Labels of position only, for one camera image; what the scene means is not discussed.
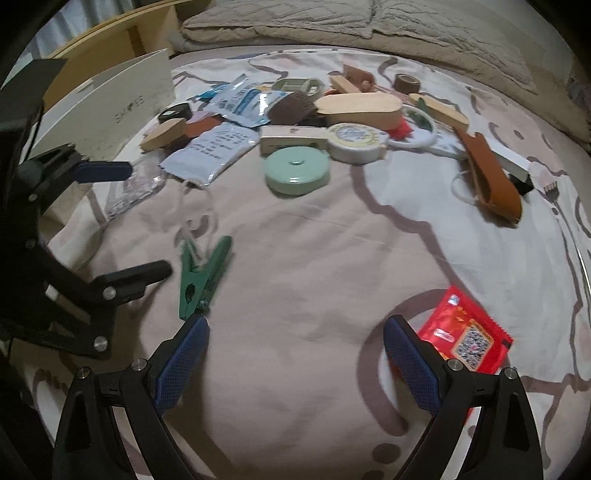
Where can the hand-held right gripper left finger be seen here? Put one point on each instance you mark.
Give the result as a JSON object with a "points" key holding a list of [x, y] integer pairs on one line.
{"points": [[182, 364]]}

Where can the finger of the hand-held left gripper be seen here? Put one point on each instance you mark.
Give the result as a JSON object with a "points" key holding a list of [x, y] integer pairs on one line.
{"points": [[106, 170], [134, 277]]}

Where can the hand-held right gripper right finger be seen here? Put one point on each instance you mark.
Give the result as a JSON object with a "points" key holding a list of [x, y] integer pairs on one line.
{"points": [[411, 364]]}

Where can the clear nail case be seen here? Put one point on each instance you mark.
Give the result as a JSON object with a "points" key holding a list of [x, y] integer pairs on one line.
{"points": [[134, 191]]}

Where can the red sachet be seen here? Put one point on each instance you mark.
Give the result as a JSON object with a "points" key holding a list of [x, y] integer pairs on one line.
{"points": [[461, 332]]}

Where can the white cardboard box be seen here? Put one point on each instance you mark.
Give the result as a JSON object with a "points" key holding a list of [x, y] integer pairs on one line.
{"points": [[115, 106]]}

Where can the green plastic clothespin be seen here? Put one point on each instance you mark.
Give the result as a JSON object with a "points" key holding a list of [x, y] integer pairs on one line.
{"points": [[419, 116], [203, 277]]}

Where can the small wooden oval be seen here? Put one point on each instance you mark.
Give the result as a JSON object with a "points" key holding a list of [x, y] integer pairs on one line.
{"points": [[161, 134]]}

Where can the black round compact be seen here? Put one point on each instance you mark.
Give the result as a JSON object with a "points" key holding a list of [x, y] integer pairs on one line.
{"points": [[175, 113]]}

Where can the pink card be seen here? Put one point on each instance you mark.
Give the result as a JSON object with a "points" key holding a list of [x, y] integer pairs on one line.
{"points": [[197, 115]]}

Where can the brown leather patch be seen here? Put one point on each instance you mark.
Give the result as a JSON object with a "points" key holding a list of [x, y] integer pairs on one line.
{"points": [[203, 125]]}

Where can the white printed sachet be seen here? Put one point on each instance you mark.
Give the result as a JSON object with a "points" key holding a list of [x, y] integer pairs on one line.
{"points": [[212, 150]]}

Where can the grey curtain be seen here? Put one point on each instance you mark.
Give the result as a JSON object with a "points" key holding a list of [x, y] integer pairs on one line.
{"points": [[83, 23]]}

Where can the wooden shelf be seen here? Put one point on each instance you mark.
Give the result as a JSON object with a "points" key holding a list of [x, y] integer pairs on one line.
{"points": [[115, 32]]}

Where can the silver blue sachet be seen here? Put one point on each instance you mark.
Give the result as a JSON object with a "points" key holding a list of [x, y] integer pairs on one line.
{"points": [[251, 106], [231, 94]]}

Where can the cartoon printed blanket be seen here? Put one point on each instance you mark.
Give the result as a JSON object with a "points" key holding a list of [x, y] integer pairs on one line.
{"points": [[300, 258]]}

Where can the cream rectangular block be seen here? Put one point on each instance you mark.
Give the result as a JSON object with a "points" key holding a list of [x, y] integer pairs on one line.
{"points": [[291, 136]]}

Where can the mint tape measure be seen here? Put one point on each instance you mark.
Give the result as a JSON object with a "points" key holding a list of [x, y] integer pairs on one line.
{"points": [[298, 170]]}

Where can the brown leather case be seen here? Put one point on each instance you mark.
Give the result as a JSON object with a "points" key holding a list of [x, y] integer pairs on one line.
{"points": [[489, 177]]}

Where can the small black block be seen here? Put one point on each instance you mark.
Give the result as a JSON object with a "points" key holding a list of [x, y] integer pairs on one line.
{"points": [[524, 187]]}

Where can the white plastic hoop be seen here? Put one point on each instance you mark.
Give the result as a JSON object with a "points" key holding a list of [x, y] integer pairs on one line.
{"points": [[415, 144]]}

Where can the small white box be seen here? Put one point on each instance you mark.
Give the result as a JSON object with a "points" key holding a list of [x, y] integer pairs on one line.
{"points": [[515, 164]]}

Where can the green metal tin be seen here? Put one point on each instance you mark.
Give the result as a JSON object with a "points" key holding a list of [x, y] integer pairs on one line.
{"points": [[316, 86]]}

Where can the grey textured pillow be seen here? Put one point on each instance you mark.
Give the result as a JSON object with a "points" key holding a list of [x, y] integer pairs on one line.
{"points": [[277, 21], [438, 27]]}

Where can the round cream tin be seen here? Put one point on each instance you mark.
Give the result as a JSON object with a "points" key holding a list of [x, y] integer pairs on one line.
{"points": [[355, 138]]}

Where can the red plastic item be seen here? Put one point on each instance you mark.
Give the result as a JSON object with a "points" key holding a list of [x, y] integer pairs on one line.
{"points": [[401, 129]]}

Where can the wooden block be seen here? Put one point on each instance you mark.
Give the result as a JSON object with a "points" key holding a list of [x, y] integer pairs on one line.
{"points": [[344, 85]]}

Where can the wooden brush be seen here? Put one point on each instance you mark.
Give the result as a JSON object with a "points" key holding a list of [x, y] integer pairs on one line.
{"points": [[443, 113]]}

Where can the large wooden oval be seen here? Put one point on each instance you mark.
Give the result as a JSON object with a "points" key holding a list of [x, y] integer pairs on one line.
{"points": [[360, 108]]}

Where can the brown leather tab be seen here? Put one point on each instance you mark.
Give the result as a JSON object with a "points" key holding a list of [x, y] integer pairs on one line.
{"points": [[358, 74]]}

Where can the beige fleece blanket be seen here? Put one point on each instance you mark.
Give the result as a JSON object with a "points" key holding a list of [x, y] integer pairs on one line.
{"points": [[554, 101]]}

